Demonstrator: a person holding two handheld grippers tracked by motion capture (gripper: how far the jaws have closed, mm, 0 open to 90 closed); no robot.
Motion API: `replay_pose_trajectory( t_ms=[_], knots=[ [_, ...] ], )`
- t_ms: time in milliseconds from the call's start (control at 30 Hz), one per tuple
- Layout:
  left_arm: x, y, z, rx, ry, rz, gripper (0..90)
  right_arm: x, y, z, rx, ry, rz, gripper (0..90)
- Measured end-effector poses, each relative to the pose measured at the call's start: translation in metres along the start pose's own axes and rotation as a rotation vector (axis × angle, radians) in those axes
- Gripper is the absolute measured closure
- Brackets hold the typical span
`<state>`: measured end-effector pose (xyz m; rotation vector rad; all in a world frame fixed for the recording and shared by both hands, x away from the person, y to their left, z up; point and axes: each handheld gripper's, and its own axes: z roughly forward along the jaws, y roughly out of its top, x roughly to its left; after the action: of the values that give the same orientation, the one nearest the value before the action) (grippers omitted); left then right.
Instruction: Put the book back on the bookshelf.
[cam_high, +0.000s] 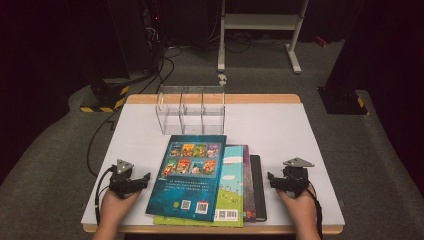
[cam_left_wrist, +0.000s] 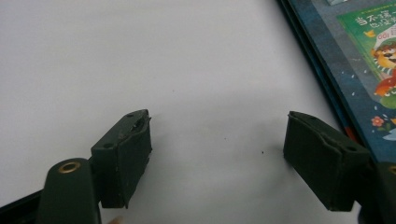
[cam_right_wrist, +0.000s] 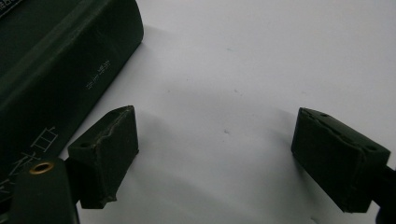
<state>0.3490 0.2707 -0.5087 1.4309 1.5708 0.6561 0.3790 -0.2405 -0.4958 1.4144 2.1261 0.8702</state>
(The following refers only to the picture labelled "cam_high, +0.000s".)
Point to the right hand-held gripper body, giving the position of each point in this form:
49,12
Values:
295,180

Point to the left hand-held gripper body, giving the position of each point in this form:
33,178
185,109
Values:
121,181

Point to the black hardcover book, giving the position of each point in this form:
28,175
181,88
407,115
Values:
259,186

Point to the blue picture book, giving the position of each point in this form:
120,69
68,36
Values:
186,190

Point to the green and sky-blue picture book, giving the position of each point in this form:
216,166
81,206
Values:
231,186

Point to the clear acrylic book rack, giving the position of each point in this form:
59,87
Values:
191,125

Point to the person's left hand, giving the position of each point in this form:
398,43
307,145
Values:
115,210

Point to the person's right hand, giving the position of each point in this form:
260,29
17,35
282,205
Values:
301,211

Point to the wooden table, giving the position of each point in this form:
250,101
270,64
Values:
266,98

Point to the black yellow striped base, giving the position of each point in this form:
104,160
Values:
343,101
105,96

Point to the small red object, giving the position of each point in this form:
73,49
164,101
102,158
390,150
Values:
320,41

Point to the black computer tower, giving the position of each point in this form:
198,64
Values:
136,36

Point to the white metal stand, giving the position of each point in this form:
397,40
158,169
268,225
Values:
260,21

